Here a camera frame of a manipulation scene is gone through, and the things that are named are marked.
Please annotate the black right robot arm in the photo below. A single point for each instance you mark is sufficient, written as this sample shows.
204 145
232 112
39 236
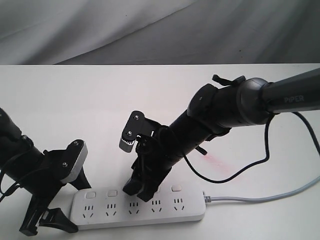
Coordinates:
211 113

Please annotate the grey backdrop cloth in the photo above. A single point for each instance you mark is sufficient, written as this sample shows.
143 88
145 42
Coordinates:
159 32

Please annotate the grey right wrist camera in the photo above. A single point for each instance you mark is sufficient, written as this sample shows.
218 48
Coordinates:
135 126

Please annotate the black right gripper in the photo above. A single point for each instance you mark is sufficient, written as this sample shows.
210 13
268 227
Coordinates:
156 156

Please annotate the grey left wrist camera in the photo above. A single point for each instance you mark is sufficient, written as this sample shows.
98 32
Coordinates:
72 161

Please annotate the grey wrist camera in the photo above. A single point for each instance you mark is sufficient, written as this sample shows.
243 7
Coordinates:
72 161
135 126

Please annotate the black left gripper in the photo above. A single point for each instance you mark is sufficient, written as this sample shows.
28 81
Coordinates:
43 183

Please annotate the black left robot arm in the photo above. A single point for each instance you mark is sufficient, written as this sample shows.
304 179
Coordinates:
18 154

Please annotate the white five-outlet power strip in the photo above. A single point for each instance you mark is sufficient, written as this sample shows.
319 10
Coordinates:
110 207

